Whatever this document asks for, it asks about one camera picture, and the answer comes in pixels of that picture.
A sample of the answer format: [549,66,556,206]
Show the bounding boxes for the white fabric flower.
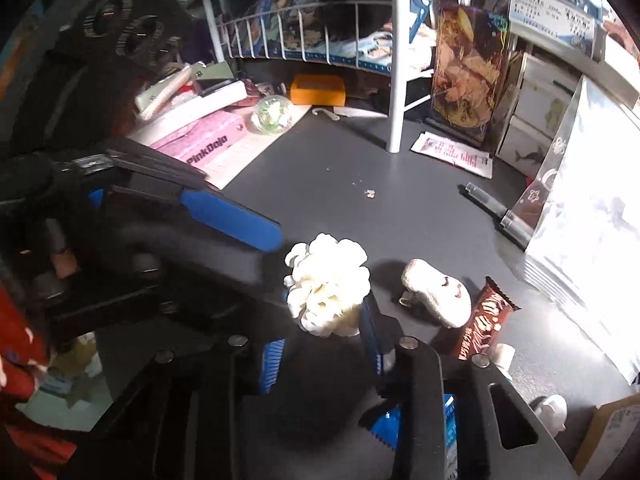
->
[284,232,372,338]

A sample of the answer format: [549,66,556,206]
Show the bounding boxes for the white labelled box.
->
[507,0,608,63]

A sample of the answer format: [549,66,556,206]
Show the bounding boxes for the white red printed sachet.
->
[411,131,493,179]

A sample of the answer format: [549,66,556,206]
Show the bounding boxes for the person's left hand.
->
[50,247,79,279]

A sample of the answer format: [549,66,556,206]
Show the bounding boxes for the black marker pen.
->
[500,209,534,249]

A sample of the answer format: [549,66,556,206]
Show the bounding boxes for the blue white carton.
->
[442,392,460,480]

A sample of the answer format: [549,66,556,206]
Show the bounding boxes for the clear plastic bag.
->
[522,75,640,386]

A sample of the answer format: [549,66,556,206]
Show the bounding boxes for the clear glass ball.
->
[251,94,293,135]

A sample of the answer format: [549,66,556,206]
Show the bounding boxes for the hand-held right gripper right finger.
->
[360,296,577,480]

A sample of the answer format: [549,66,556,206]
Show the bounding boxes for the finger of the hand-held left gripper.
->
[112,225,287,307]
[75,135,283,253]

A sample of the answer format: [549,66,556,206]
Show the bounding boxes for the beige plastic case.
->
[135,62,236,121]

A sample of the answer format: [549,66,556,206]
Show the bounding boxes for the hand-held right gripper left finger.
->
[65,335,288,480]

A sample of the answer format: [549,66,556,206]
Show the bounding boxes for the white paper strip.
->
[334,106,388,119]

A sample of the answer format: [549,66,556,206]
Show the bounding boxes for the white wire rack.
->
[195,0,436,153]

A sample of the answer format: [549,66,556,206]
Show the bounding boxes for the blue picture book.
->
[222,0,321,57]

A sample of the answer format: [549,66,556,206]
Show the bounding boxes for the orange box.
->
[290,74,347,106]

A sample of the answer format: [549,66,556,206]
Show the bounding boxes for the brown chocolate bar wrapper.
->
[457,276,521,361]

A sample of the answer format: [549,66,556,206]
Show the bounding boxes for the cardboard box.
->
[572,392,640,478]

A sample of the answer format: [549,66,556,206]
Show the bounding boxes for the white plush hair clip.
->
[399,258,472,329]

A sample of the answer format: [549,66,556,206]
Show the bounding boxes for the blue printed packet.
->
[327,30,397,72]

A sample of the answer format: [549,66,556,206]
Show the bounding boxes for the pink box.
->
[150,110,246,166]

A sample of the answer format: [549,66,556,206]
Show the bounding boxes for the white mini drawers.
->
[495,52,576,167]

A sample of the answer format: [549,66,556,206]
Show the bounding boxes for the white long box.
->
[140,80,248,131]

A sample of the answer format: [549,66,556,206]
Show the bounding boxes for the red patterned clothing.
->
[0,285,53,480]

